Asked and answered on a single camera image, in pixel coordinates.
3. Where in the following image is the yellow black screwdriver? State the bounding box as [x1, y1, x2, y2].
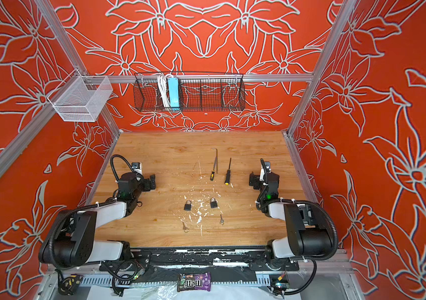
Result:
[224, 158, 232, 185]

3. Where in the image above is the white coiled cable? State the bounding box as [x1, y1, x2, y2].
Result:
[157, 74, 171, 109]

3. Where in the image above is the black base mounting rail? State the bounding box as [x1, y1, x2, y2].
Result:
[99, 246, 299, 273]

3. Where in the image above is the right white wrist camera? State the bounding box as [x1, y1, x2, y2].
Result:
[260, 161, 271, 181]

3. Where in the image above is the black wire wall basket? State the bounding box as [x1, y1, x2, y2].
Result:
[133, 72, 246, 113]

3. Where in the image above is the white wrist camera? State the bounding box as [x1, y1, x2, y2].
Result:
[131, 162, 142, 174]
[260, 161, 271, 181]

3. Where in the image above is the clear plastic sheet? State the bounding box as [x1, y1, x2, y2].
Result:
[140, 286, 179, 300]

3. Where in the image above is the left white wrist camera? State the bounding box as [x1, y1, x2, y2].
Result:
[131, 162, 142, 174]

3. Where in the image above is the purple candy bag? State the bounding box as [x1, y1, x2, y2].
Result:
[177, 272, 211, 292]

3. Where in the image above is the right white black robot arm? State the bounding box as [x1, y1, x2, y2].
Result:
[249, 159, 339, 261]

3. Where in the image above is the black padlock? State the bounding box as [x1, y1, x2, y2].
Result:
[210, 197, 218, 209]
[184, 200, 192, 211]

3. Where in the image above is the clear plastic wall bin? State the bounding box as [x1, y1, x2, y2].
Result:
[47, 75, 113, 123]

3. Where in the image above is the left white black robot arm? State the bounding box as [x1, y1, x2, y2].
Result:
[39, 154, 157, 270]

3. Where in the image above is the light blue box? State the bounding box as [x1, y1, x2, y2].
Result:
[168, 77, 180, 110]

